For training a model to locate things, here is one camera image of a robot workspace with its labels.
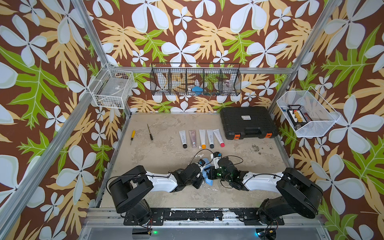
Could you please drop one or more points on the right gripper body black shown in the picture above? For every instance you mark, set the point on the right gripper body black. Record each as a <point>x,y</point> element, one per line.
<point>217,174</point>

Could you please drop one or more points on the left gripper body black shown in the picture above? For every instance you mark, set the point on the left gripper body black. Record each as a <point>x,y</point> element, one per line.
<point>196,181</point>

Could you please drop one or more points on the blue microfiber cloth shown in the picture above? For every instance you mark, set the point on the blue microfiber cloth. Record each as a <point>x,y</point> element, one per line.
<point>206,171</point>

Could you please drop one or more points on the pink cap toothpaste tube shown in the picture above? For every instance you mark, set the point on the pink cap toothpaste tube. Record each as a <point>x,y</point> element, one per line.
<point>219,137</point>

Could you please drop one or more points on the dark cap toothpaste tube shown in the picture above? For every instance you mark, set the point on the dark cap toothpaste tube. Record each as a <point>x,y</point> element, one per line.
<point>211,137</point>

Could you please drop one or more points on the clear pink tube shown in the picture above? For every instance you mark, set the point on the clear pink tube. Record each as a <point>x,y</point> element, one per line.
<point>193,138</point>

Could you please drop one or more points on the black cap toothpaste tube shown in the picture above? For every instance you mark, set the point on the black cap toothpaste tube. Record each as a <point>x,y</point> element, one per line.
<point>183,137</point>

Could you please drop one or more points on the orange cap toothpaste tube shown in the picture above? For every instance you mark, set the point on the orange cap toothpaste tube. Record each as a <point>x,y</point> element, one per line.
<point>202,134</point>

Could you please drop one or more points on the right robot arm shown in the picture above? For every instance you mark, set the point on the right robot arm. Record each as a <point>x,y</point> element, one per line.
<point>299,195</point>

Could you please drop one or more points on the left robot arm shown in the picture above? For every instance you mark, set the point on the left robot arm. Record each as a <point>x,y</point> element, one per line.
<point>128,191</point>

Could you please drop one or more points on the black plastic tool case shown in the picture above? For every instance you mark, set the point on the black plastic tool case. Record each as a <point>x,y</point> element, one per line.
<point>247,122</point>

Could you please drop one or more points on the blue item in basket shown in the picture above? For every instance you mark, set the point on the blue item in basket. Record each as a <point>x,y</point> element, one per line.
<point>197,90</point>

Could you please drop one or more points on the black box in basket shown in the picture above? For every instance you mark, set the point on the black box in basket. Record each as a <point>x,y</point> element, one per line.
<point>297,115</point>

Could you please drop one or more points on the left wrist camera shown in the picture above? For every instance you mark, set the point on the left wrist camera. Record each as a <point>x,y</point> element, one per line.
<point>201,163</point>

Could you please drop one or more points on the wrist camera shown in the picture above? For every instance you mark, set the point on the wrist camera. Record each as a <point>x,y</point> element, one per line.
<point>216,156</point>
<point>201,163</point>

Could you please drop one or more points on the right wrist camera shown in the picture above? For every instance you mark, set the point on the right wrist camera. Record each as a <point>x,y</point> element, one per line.
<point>216,156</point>

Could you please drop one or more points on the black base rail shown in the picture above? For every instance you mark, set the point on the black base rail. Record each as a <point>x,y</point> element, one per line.
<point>248,216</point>

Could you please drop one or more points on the yellow handle screwdriver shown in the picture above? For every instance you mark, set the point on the yellow handle screwdriver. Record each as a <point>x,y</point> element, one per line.
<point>132,136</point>

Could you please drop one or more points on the black wire basket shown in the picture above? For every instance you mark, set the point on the black wire basket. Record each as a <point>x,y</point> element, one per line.
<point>216,79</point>

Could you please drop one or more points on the white wire basket right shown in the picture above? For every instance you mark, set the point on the white wire basket right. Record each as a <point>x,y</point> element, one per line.
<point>308,113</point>

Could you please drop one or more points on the white wire basket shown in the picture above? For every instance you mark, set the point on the white wire basket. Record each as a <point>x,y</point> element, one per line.
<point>111,87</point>
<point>308,113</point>

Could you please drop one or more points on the white wire basket left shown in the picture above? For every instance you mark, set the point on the white wire basket left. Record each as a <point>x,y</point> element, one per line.
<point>111,87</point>

